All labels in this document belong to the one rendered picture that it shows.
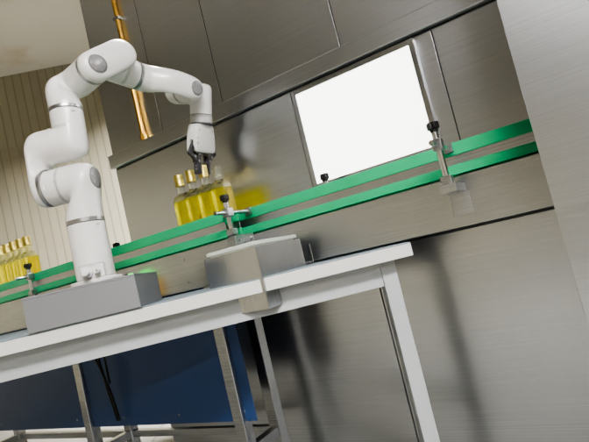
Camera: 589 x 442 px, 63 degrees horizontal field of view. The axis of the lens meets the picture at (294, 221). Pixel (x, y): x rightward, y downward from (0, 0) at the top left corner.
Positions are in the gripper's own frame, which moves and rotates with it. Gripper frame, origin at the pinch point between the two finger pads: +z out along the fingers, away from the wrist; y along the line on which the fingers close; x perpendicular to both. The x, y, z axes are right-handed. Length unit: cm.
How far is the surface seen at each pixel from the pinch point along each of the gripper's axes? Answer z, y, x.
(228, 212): 14.2, 15.8, 23.9
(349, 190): 8, 3, 57
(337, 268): 27, 21, 62
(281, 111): -18.9, -12.6, 24.9
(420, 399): 61, 10, 80
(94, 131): -43, -140, -246
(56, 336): 41, 62, 10
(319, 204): 12.1, 3.0, 47.6
